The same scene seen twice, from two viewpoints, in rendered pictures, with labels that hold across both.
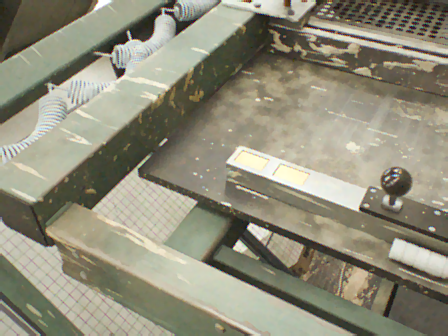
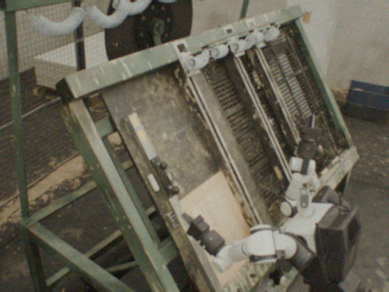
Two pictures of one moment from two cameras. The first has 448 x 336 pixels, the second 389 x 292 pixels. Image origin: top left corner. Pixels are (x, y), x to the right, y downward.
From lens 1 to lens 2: 124 cm
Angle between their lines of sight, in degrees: 29
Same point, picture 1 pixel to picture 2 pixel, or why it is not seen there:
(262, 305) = (112, 169)
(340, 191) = (150, 151)
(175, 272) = (97, 144)
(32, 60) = not seen: outside the picture
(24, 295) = (15, 81)
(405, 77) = (199, 123)
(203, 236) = (104, 131)
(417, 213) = (162, 172)
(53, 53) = not seen: outside the picture
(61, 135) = (92, 74)
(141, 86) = (123, 69)
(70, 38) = not seen: outside the picture
